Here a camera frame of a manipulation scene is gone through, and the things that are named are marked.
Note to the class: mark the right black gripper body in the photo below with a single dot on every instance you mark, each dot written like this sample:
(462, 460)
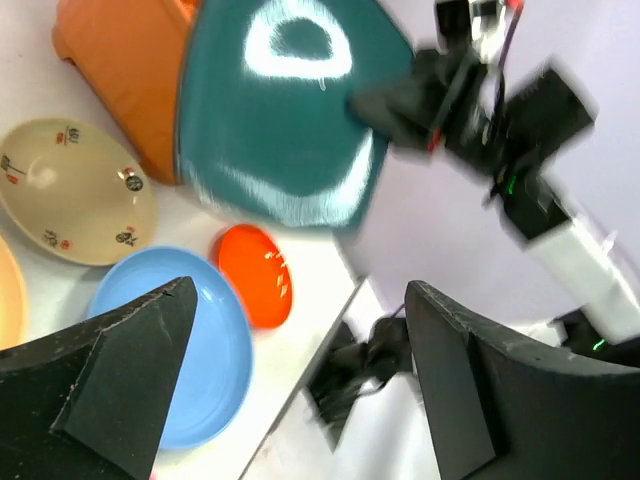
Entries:
(449, 106)

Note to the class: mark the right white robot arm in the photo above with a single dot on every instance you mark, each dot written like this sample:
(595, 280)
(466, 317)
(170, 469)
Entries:
(528, 128)

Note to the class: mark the orange plastic bin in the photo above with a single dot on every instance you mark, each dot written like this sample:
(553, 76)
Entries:
(131, 52)

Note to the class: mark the blue round plate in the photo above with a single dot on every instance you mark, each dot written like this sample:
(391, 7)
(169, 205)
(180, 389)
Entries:
(218, 363)

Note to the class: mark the small beige patterned plate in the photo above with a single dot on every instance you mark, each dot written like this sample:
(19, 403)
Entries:
(76, 192)

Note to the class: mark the small orange round plate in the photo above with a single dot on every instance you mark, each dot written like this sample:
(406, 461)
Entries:
(256, 268)

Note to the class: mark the yellow round plate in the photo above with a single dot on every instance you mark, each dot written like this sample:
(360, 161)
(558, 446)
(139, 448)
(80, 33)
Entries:
(13, 300)

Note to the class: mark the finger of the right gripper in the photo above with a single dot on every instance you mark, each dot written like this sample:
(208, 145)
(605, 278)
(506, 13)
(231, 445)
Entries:
(403, 112)

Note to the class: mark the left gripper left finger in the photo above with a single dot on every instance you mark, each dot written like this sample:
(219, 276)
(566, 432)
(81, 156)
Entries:
(91, 401)

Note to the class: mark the teal square plate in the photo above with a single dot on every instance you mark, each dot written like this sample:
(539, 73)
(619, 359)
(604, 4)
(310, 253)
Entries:
(262, 124)

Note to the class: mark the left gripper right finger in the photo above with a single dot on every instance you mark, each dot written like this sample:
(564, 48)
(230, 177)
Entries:
(501, 405)

